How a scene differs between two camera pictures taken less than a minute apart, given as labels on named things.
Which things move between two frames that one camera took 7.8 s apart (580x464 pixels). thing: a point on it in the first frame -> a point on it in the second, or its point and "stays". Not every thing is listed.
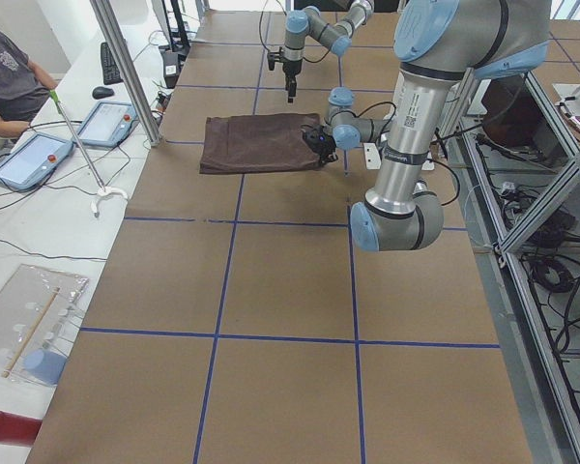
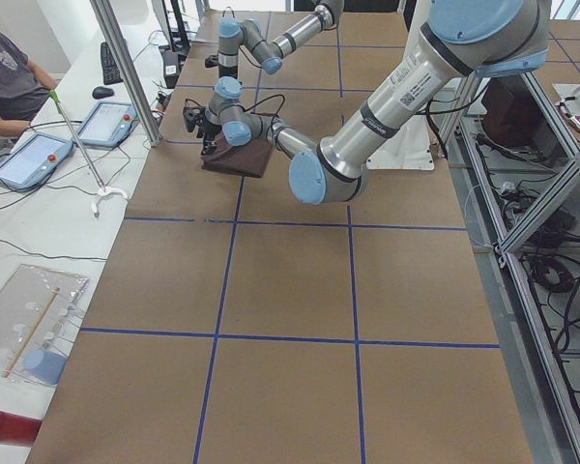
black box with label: (171, 66) stays
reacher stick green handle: (103, 189) stays
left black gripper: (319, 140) -> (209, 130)
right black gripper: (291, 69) -> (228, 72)
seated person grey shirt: (13, 85) stays
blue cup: (44, 365) stays
